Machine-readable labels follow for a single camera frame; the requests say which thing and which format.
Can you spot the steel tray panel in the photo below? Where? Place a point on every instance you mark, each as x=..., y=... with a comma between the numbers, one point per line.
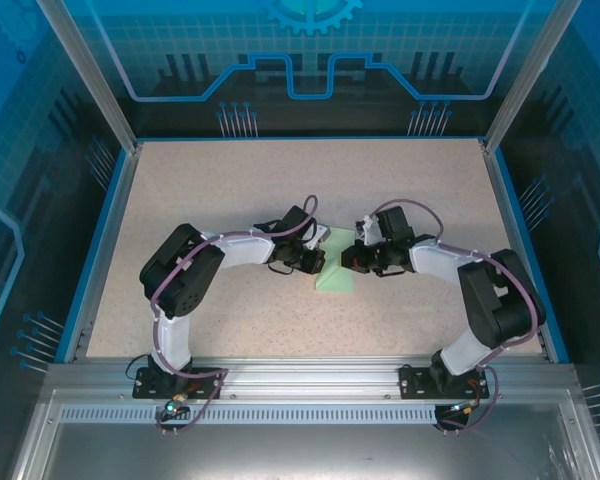
x=305, y=450

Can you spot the long aluminium mounting rail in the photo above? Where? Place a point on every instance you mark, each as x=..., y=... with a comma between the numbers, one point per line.
x=310, y=375

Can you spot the aluminium frame post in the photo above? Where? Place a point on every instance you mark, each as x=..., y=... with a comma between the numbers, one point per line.
x=94, y=75
x=527, y=75

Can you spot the aluminium table side rail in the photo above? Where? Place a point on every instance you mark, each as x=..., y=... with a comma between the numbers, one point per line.
x=106, y=250
x=511, y=225

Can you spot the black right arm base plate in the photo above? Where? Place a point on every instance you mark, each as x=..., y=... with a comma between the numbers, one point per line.
x=414, y=382

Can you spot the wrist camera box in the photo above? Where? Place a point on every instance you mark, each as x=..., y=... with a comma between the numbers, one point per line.
x=322, y=234
x=367, y=230

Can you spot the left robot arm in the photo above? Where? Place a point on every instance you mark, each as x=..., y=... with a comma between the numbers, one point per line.
x=185, y=275

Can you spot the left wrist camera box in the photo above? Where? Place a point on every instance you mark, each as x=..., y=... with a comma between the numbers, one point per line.
x=322, y=234

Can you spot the green paper sheet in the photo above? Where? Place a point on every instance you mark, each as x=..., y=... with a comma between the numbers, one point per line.
x=336, y=282

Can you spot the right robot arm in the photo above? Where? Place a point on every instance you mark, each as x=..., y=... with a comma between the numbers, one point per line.
x=500, y=300

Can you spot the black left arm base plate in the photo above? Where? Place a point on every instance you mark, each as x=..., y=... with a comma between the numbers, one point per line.
x=147, y=389

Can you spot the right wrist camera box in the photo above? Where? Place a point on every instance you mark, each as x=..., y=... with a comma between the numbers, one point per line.
x=367, y=230

